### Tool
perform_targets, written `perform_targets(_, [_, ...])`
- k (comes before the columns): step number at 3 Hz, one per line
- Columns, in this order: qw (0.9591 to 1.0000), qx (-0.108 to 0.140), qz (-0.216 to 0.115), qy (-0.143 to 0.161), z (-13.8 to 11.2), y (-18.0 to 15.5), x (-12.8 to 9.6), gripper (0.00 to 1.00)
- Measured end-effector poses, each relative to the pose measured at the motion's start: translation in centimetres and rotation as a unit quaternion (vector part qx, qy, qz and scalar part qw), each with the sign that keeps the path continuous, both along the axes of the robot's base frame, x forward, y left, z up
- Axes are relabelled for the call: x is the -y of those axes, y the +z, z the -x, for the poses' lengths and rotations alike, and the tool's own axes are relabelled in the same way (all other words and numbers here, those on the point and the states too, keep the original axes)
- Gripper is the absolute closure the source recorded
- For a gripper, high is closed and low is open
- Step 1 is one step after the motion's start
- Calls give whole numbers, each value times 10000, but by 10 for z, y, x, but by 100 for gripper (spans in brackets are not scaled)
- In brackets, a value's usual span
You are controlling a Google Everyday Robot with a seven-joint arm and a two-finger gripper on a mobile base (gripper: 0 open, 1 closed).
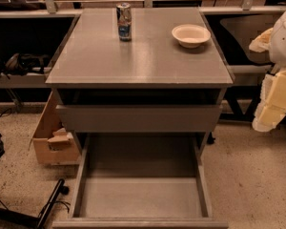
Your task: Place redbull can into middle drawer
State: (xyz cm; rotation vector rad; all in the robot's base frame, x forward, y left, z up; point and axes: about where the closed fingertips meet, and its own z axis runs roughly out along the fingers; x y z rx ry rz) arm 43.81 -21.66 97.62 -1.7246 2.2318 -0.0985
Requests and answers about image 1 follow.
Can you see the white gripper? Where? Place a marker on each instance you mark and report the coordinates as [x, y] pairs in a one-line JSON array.
[[283, 42]]

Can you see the redbull can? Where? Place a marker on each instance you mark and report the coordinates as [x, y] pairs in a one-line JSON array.
[[124, 21]]

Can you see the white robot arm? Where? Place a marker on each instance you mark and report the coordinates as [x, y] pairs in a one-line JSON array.
[[277, 50]]

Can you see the grey drawer cabinet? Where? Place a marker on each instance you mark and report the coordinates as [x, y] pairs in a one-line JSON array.
[[96, 68]]

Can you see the open middle drawer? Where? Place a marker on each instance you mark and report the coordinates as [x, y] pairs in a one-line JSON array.
[[140, 182]]

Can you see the top grey drawer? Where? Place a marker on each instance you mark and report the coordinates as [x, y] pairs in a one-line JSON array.
[[139, 119]]

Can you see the black office chair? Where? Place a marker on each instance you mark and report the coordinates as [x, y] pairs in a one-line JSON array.
[[242, 30]]

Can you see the white paper bowl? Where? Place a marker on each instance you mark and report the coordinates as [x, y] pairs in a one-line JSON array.
[[191, 36]]

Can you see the cardboard box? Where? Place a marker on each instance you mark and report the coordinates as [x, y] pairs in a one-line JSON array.
[[52, 144]]

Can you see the black headset on shelf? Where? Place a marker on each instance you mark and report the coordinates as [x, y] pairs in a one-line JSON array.
[[24, 63]]

